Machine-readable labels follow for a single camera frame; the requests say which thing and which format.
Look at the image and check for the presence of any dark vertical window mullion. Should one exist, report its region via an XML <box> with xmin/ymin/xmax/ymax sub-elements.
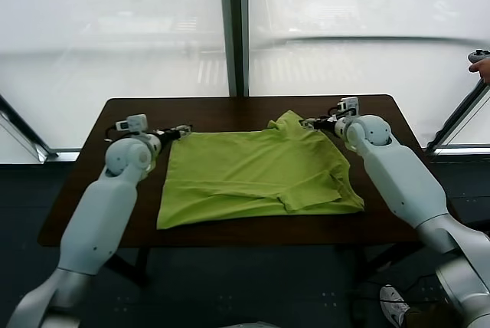
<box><xmin>217</xmin><ymin>0</ymin><xmax>250</xmax><ymax>99</ymax></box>

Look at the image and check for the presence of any slanted metal window frame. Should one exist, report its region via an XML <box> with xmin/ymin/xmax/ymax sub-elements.
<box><xmin>425</xmin><ymin>74</ymin><xmax>490</xmax><ymax>157</ymax></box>
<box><xmin>0</xmin><ymin>93</ymin><xmax>59</xmax><ymax>166</ymax></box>

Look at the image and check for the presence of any person's bare hand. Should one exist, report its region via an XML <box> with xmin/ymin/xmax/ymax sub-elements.
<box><xmin>469</xmin><ymin>57</ymin><xmax>490</xmax><ymax>85</ymax></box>

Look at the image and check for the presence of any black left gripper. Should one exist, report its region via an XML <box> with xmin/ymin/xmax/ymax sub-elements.
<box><xmin>154</xmin><ymin>124</ymin><xmax>193</xmax><ymax>146</ymax></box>

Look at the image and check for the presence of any dark brown trouser leg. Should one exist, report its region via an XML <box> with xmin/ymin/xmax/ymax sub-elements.
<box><xmin>404</xmin><ymin>302</ymin><xmax>460</xmax><ymax>328</ymax></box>

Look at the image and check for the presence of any white sneaker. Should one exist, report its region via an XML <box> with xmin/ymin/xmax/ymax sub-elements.
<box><xmin>379</xmin><ymin>284</ymin><xmax>412</xmax><ymax>327</ymax></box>

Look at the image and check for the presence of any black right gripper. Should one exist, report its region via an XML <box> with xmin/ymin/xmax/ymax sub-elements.
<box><xmin>299</xmin><ymin>116</ymin><xmax>338</xmax><ymax>136</ymax></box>

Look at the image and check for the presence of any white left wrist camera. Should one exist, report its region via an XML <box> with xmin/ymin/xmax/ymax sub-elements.
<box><xmin>114</xmin><ymin>113</ymin><xmax>149</xmax><ymax>134</ymax></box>

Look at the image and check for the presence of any lime green t-shirt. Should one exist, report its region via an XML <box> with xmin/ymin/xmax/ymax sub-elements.
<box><xmin>155</xmin><ymin>110</ymin><xmax>365</xmax><ymax>231</ymax></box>

